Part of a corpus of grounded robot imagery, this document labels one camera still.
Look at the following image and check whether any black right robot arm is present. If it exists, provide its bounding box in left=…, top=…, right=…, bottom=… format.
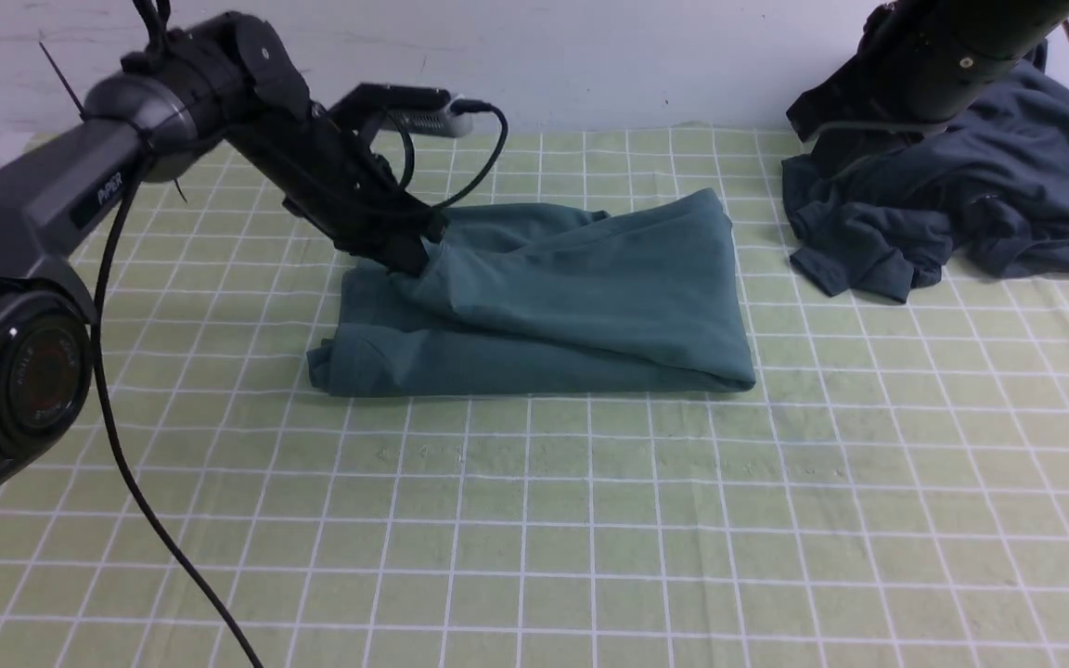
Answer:
left=786, top=1, right=1069, bottom=152

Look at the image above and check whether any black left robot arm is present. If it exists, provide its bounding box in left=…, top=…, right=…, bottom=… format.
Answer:
left=0, top=1, right=446, bottom=486

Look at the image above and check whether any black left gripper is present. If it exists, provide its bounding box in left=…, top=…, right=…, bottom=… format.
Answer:
left=262, top=83, right=451, bottom=277

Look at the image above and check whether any dark grey crumpled garment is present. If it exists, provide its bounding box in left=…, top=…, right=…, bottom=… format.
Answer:
left=781, top=44, right=1069, bottom=302

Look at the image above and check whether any green long-sleeved shirt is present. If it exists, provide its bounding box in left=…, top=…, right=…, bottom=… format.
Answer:
left=308, top=189, right=756, bottom=398

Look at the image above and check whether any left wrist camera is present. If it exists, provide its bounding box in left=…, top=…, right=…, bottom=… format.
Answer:
left=383, top=100, right=472, bottom=139

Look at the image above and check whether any green checkered tablecloth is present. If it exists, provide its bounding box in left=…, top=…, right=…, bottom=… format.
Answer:
left=0, top=121, right=1069, bottom=668

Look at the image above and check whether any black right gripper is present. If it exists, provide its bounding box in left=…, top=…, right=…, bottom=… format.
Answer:
left=785, top=65, right=947, bottom=143

